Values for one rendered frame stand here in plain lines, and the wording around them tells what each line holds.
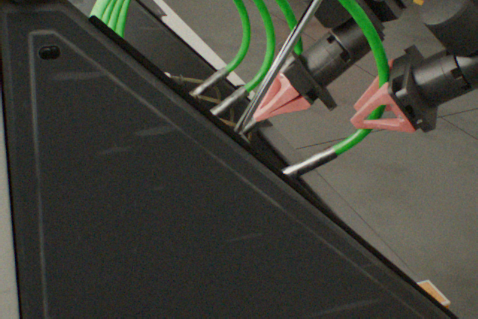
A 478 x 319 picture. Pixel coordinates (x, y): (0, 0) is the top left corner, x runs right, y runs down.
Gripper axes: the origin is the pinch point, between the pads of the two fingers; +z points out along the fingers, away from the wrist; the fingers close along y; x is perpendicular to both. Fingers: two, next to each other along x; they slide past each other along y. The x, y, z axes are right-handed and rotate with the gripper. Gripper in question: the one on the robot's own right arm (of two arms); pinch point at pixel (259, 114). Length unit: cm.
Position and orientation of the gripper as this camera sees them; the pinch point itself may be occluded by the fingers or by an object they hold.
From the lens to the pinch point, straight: 97.5
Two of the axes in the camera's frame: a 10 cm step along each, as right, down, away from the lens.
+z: -7.6, 6.2, 2.1
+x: 1.6, 4.9, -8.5
